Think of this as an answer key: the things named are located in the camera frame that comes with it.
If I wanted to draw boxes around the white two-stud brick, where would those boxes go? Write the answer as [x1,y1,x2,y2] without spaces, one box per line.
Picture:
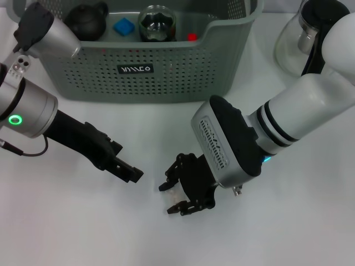
[163,187,190,206]

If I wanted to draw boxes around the glass teacup with black base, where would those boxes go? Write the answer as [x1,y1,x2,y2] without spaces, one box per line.
[138,4,177,42]

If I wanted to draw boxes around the blue four-stud brick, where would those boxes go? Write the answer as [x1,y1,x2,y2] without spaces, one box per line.
[113,18,136,37]

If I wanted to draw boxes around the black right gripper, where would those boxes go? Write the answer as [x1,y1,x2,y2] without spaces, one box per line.
[158,152,221,218]

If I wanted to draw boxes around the glass carafe with black handle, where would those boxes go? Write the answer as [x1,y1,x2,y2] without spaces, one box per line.
[273,0,352,78]

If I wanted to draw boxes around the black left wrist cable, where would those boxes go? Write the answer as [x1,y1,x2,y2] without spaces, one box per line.
[0,135,50,157]

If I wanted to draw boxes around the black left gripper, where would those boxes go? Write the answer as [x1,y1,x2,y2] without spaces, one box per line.
[44,109,145,184]

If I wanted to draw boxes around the grey perforated storage bin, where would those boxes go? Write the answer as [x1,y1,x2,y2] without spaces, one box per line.
[37,0,263,105]

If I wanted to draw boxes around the dark clay teapot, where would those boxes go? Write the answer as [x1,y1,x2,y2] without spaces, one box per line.
[64,1,109,41]

